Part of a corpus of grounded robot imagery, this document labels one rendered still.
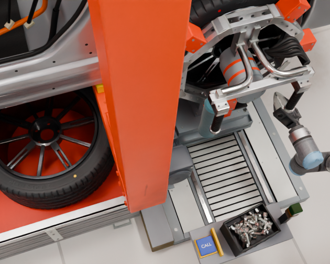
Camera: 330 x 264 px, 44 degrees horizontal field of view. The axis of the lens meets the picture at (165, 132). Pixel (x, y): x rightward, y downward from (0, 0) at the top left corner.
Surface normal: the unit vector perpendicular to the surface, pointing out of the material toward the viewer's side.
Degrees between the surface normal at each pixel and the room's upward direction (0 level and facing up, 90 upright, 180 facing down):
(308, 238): 0
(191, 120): 0
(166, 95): 90
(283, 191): 0
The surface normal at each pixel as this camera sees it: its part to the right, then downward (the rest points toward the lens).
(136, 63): 0.32, 0.86
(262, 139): 0.04, -0.44
